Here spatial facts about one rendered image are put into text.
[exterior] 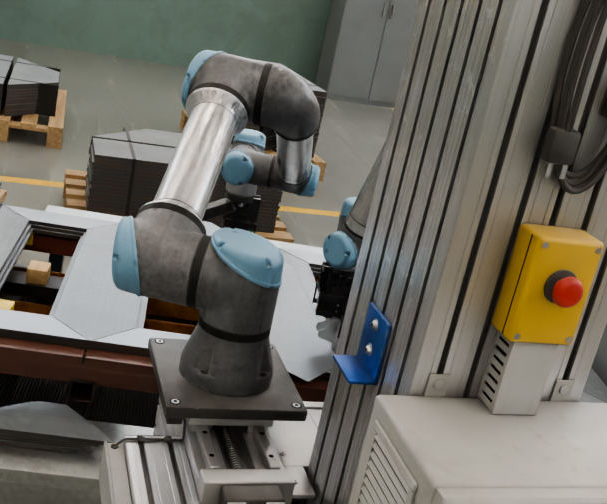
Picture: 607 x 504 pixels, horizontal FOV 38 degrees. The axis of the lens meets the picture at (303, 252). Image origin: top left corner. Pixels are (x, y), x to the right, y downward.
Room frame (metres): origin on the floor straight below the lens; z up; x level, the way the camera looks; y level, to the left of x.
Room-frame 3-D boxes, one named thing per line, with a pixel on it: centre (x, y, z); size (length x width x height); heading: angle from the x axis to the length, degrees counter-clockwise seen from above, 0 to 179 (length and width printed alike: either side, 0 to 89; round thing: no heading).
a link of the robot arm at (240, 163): (1.97, 0.17, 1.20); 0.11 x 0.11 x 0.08; 87
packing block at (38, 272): (2.05, 0.64, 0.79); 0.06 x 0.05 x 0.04; 10
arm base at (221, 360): (1.29, 0.08, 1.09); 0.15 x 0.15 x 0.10
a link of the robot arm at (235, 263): (1.29, 0.09, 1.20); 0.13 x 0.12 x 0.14; 87
